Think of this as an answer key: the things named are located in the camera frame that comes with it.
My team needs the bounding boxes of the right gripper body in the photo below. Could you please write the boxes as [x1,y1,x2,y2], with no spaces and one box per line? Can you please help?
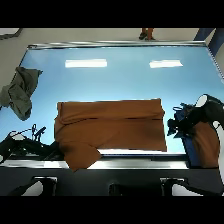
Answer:
[166,117,188,137]

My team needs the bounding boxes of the blue garment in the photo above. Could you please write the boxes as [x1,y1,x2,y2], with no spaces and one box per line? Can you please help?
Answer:
[172,105,202,168]

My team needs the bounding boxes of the brown T-shirt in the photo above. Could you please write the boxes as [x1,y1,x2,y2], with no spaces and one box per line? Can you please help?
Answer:
[54,97,168,173]

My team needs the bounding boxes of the grey-green garment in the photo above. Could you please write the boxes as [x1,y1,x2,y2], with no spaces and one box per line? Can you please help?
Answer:
[0,65,44,122]

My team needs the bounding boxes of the brown garment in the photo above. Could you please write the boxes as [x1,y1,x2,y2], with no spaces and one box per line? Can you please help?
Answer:
[191,120,222,169]

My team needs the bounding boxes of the person's legs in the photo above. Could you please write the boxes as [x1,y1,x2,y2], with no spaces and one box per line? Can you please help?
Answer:
[138,27,157,41]

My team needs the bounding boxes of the silver frame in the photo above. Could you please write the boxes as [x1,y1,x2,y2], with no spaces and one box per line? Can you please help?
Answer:
[0,39,224,197]

